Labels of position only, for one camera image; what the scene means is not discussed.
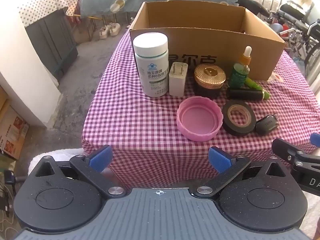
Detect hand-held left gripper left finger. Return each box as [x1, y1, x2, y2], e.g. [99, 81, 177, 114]
[29, 144, 125, 197]

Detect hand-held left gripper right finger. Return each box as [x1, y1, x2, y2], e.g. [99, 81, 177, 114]
[191, 146, 293, 198]

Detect black key fob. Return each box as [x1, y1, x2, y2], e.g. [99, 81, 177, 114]
[255, 114, 279, 135]

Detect black electrical tape roll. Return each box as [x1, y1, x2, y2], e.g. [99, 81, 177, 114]
[222, 100, 257, 137]

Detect black jar with gold lid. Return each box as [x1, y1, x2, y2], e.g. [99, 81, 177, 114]
[194, 64, 227, 99]

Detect green dropper bottle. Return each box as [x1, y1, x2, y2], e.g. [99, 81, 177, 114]
[229, 46, 252, 88]

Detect white charger plug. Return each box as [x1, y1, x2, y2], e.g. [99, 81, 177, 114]
[169, 62, 188, 97]

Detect white pill bottle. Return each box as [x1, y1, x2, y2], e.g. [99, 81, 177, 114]
[132, 33, 170, 97]

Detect brown cardboard box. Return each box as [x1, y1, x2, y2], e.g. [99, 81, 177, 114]
[129, 0, 287, 82]

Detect pink plastic lid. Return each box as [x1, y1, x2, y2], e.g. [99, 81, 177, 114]
[176, 96, 224, 142]

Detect white towel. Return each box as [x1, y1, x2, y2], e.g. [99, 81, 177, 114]
[27, 149, 85, 178]

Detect pink checkered tablecloth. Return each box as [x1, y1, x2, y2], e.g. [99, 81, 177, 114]
[82, 27, 320, 180]

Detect printed cardboard box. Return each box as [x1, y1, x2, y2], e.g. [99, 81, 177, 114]
[0, 104, 30, 160]

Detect black power adapter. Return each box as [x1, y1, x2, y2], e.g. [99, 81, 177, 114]
[4, 170, 16, 184]

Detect wheelchair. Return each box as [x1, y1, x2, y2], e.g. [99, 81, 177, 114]
[265, 1, 320, 95]

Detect white platform shoe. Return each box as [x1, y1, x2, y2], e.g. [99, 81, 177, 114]
[99, 26, 110, 40]
[106, 22, 122, 38]

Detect black bike seat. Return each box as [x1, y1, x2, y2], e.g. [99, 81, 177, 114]
[236, 0, 271, 17]

